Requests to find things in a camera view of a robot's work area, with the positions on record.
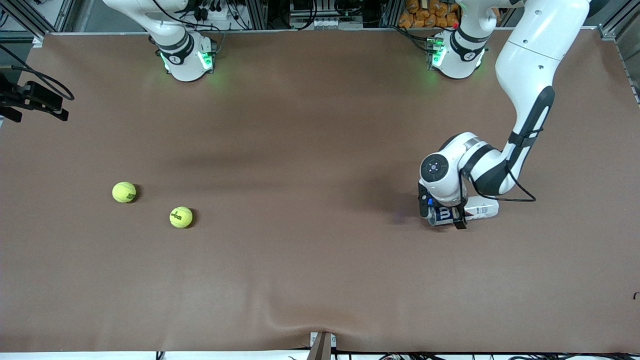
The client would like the blue white tennis ball can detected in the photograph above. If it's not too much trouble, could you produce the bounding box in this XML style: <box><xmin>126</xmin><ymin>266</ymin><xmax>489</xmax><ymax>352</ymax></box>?
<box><xmin>426</xmin><ymin>195</ymin><xmax>500</xmax><ymax>227</ymax></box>

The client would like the orange objects pile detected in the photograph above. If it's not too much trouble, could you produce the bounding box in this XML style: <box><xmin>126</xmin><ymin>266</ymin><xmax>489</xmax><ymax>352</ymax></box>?
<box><xmin>398</xmin><ymin>0</ymin><xmax>461</xmax><ymax>29</ymax></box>

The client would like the yellow tennis ball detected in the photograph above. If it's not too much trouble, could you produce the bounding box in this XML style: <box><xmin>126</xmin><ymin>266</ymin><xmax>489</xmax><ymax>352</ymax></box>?
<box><xmin>112</xmin><ymin>181</ymin><xmax>137</xmax><ymax>204</ymax></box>
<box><xmin>169</xmin><ymin>206</ymin><xmax>194</xmax><ymax>229</ymax></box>

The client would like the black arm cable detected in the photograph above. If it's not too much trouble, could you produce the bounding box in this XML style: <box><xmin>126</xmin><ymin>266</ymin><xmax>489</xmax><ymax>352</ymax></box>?
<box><xmin>462</xmin><ymin>165</ymin><xmax>537</xmax><ymax>203</ymax></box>
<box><xmin>0</xmin><ymin>44</ymin><xmax>76</xmax><ymax>103</ymax></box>

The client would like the aluminium profile post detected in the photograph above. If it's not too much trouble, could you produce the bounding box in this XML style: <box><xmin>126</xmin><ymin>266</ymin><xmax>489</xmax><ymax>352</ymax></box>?
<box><xmin>306</xmin><ymin>331</ymin><xmax>337</xmax><ymax>360</ymax></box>

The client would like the aluminium frame rail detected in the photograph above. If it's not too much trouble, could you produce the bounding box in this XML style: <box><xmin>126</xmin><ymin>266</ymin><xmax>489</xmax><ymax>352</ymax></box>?
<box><xmin>0</xmin><ymin>0</ymin><xmax>76</xmax><ymax>43</ymax></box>
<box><xmin>597</xmin><ymin>0</ymin><xmax>640</xmax><ymax>106</ymax></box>

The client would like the brown table mat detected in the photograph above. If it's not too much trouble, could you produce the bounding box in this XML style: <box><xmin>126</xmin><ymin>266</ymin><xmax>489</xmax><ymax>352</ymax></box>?
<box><xmin>0</xmin><ymin>27</ymin><xmax>640</xmax><ymax>353</ymax></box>

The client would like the grey terminal block device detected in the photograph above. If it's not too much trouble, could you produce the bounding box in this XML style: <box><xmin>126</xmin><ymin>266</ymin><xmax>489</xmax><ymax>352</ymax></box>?
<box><xmin>289</xmin><ymin>0</ymin><xmax>363</xmax><ymax>31</ymax></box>

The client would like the white power strip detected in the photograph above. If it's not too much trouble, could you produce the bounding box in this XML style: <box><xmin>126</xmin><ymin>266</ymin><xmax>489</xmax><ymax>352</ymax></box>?
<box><xmin>192</xmin><ymin>0</ymin><xmax>251</xmax><ymax>31</ymax></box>

